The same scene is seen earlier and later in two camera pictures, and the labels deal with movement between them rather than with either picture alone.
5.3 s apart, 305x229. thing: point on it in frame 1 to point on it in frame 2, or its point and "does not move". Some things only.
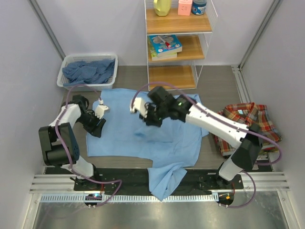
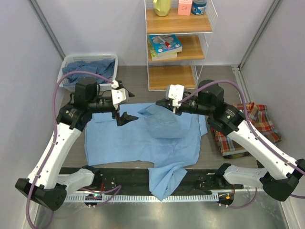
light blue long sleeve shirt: x=171 y=149 does not move
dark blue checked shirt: x=88 y=72 does not move
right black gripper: x=147 y=119 to x=166 y=103
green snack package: x=157 y=56 does not move
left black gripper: x=95 y=130 to x=125 y=118
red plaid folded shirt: x=248 y=114 does not move
